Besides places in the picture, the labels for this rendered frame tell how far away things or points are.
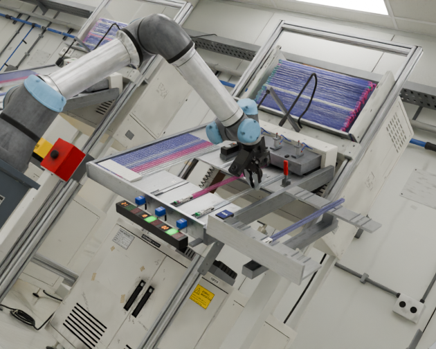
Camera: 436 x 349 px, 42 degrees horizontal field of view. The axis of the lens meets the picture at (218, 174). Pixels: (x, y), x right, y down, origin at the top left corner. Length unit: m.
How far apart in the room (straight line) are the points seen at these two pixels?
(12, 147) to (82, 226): 1.99
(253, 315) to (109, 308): 0.77
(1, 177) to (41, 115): 0.18
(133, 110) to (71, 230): 0.78
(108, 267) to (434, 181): 2.26
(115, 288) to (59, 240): 1.07
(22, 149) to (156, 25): 0.52
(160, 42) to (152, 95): 1.80
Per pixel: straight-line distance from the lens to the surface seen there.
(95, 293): 2.45
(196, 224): 1.87
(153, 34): 1.67
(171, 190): 2.10
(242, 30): 5.36
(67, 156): 2.65
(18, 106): 1.52
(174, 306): 1.82
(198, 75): 1.69
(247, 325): 1.80
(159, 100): 3.50
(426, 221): 3.79
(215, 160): 2.34
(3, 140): 1.50
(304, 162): 2.22
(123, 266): 2.41
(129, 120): 3.39
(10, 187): 1.51
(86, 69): 1.70
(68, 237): 3.43
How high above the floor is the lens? 0.55
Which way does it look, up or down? 11 degrees up
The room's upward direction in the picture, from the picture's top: 33 degrees clockwise
